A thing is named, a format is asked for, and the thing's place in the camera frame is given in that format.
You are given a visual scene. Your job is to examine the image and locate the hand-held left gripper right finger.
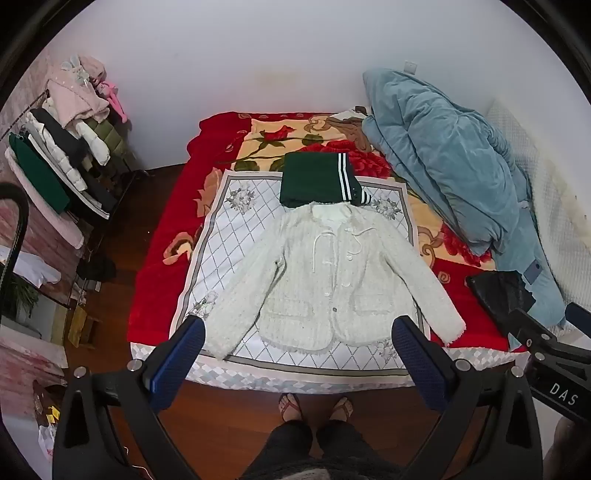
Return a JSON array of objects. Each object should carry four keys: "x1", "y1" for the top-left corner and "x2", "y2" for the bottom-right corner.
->
[{"x1": 392, "y1": 315, "x2": 546, "y2": 480}]

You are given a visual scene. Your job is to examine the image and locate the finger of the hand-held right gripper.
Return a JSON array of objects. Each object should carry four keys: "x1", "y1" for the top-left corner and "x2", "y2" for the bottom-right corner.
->
[
  {"x1": 498, "y1": 308, "x2": 591, "y2": 367},
  {"x1": 564, "y1": 302, "x2": 591, "y2": 326}
]

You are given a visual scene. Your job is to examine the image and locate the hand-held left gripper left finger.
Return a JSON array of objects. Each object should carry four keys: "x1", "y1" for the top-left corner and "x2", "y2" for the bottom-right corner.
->
[{"x1": 52, "y1": 315, "x2": 206, "y2": 480}]

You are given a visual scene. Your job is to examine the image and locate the white knit jacket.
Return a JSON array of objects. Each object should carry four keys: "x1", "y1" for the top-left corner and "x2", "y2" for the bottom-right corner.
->
[{"x1": 199, "y1": 202, "x2": 466, "y2": 360}]

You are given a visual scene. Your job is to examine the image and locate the person's right forearm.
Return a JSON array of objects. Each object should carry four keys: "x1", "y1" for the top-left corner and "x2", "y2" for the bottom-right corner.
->
[{"x1": 544, "y1": 414, "x2": 591, "y2": 480}]

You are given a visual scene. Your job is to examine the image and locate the black metal clothes rack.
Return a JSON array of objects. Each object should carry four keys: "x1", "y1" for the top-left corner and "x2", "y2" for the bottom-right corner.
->
[{"x1": 41, "y1": 90, "x2": 151, "y2": 315}]

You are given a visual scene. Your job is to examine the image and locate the row of hanging clothes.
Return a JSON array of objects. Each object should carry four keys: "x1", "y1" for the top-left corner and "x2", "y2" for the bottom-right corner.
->
[{"x1": 4, "y1": 55, "x2": 130, "y2": 220}]

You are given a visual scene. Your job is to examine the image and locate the black plastic bag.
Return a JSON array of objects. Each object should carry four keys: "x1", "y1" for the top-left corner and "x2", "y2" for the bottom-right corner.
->
[{"x1": 465, "y1": 270, "x2": 537, "y2": 326}]

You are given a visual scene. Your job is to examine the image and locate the person's right foot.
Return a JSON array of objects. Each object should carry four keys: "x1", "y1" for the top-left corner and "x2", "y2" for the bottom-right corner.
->
[{"x1": 328, "y1": 396, "x2": 354, "y2": 425}]

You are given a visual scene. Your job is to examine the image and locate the person's foot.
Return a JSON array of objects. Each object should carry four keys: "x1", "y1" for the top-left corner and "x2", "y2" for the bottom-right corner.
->
[
  {"x1": 277, "y1": 393, "x2": 303, "y2": 425},
  {"x1": 328, "y1": 396, "x2": 354, "y2": 425}
]

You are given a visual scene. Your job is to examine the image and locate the small wooden stool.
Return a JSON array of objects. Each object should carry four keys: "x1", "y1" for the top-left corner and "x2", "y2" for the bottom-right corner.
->
[{"x1": 68, "y1": 307, "x2": 103, "y2": 348}]

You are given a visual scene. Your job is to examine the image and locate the red floral blanket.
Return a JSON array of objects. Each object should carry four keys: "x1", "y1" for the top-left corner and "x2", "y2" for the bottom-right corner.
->
[{"x1": 127, "y1": 111, "x2": 529, "y2": 354}]

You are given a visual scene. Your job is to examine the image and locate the person's right leg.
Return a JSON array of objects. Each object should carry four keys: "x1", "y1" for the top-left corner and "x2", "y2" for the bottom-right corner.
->
[{"x1": 318, "y1": 419, "x2": 402, "y2": 480}]

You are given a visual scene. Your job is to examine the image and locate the person's leg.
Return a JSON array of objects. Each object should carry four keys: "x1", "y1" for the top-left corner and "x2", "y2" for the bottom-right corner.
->
[
  {"x1": 240, "y1": 420, "x2": 320, "y2": 480},
  {"x1": 318, "y1": 419, "x2": 402, "y2": 480}
]

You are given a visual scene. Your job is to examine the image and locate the person's left foot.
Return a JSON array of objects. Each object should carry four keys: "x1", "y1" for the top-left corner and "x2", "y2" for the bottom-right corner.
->
[{"x1": 277, "y1": 393, "x2": 303, "y2": 425}]

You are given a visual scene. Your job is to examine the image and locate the dark cloth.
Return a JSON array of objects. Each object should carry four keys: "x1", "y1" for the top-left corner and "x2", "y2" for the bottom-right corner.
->
[{"x1": 76, "y1": 253, "x2": 117, "y2": 283}]

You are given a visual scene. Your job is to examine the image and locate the white diamond pattern sheet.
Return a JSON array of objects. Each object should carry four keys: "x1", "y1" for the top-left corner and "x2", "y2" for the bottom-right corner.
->
[{"x1": 169, "y1": 170, "x2": 432, "y2": 387}]

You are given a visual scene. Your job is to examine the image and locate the person's left leg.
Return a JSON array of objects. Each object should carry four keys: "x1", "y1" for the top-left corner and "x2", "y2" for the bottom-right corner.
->
[{"x1": 240, "y1": 420, "x2": 320, "y2": 480}]

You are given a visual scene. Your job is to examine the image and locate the pink patterned cloth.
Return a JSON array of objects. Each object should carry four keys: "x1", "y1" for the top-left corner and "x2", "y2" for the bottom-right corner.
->
[{"x1": 0, "y1": 336, "x2": 69, "y2": 385}]

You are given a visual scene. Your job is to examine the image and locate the green potted plant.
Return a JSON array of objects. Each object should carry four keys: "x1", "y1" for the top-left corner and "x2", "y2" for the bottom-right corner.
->
[{"x1": 4, "y1": 277, "x2": 41, "y2": 329}]

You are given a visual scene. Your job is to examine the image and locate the white cloth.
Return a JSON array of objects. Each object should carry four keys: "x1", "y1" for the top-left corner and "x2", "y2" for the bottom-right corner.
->
[{"x1": 0, "y1": 244, "x2": 62, "y2": 286}]

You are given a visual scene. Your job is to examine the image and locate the blue quilt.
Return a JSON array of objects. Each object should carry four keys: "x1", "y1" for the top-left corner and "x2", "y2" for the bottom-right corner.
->
[{"x1": 361, "y1": 68, "x2": 568, "y2": 329}]

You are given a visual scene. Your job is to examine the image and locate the green folded garment white stripes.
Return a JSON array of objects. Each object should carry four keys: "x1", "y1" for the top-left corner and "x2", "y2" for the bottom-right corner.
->
[{"x1": 279, "y1": 152, "x2": 373, "y2": 208}]

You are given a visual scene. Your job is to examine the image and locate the black hose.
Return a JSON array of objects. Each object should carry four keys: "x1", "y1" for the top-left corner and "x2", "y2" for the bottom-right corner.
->
[{"x1": 0, "y1": 183, "x2": 30, "y2": 305}]

